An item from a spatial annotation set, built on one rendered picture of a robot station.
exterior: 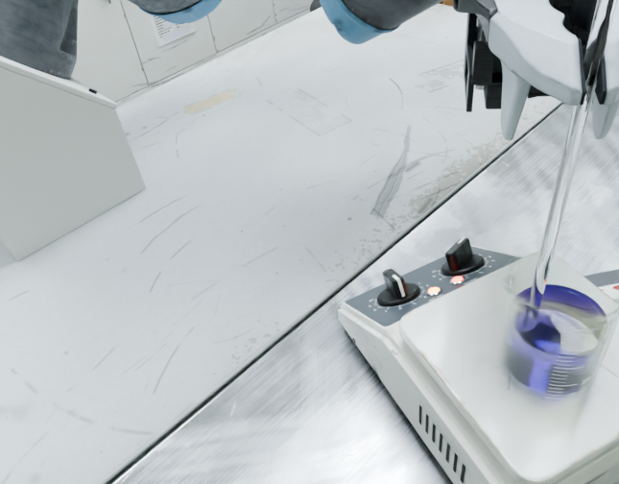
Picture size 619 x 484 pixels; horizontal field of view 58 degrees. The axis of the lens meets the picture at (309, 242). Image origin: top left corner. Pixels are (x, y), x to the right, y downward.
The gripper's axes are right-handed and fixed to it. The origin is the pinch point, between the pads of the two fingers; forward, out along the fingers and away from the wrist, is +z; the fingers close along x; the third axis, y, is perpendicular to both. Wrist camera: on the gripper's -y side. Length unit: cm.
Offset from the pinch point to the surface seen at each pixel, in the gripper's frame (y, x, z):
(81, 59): 84, 151, -186
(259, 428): 25.9, 16.6, 1.9
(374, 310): 20.9, 8.9, -5.2
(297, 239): 26.2, 17.5, -17.8
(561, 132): 26.3, -8.9, -36.2
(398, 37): 27, 10, -63
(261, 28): 107, 93, -265
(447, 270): 20.8, 3.9, -9.3
